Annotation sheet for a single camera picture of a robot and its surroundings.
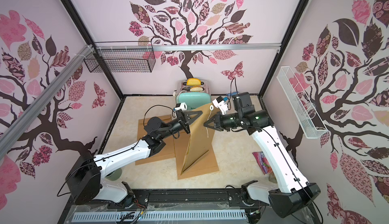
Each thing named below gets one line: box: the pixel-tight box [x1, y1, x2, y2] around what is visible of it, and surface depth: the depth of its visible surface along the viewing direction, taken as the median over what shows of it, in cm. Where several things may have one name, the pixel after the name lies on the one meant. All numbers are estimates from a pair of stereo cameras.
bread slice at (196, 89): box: [189, 86, 204, 92], surface depth 101 cm
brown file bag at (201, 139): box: [180, 103, 215, 175], surface depth 62 cm
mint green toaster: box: [175, 80, 212, 111], surface depth 101 cm
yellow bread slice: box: [186, 78, 202, 86], surface depth 106 cm
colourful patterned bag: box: [252, 151, 273, 175], surface depth 85 cm
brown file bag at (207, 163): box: [173, 131, 220, 180], surface depth 83 cm
